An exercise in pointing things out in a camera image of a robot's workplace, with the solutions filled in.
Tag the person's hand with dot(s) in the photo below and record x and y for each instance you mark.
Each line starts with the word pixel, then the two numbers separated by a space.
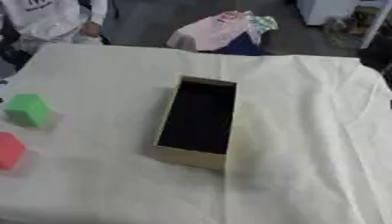
pixel 91 29

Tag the tan cardboard box black inside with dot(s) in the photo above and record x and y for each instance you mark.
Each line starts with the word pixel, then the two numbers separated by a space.
pixel 196 122

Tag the person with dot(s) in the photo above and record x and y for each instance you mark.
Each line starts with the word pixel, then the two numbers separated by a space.
pixel 43 20

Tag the green block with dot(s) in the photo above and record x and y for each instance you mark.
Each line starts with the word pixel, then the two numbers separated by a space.
pixel 28 110

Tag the red block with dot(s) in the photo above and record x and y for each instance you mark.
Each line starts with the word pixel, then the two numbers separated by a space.
pixel 9 150

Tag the white cabinet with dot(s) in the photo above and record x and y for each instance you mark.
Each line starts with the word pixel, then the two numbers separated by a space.
pixel 326 10

